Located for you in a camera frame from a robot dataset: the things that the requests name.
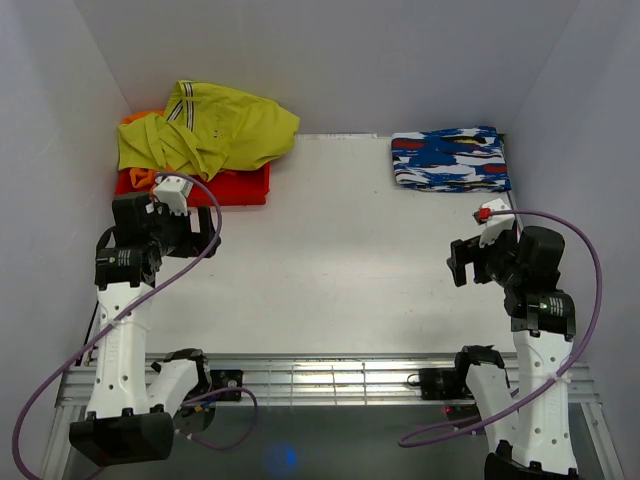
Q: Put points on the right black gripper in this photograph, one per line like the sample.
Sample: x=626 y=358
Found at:
x=465 y=251

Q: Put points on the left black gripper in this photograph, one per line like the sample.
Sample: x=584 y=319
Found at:
x=194 y=244

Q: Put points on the yellow-green trousers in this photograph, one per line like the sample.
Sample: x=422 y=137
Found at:
x=205 y=129

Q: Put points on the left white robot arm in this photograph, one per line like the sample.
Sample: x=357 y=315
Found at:
x=128 y=420

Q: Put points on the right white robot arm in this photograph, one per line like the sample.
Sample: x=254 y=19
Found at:
x=534 y=441

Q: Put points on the orange trousers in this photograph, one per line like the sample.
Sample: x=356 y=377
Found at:
x=139 y=178

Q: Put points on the folded blue patterned trousers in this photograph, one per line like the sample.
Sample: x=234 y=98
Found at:
x=456 y=160

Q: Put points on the red plastic bin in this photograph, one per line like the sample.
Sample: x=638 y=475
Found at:
x=231 y=188

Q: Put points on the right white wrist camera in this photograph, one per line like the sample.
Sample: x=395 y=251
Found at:
x=494 y=217

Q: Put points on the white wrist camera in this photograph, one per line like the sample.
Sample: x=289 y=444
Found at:
x=171 y=189
x=494 y=217

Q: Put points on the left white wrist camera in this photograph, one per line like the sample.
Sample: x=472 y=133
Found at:
x=171 y=189

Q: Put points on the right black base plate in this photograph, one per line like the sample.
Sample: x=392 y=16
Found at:
x=442 y=384

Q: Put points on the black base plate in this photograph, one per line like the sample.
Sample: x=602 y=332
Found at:
x=442 y=384
x=230 y=381

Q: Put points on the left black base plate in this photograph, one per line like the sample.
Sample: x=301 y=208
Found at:
x=230 y=381

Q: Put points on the aluminium frame rail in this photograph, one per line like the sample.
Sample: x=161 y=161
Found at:
x=292 y=381

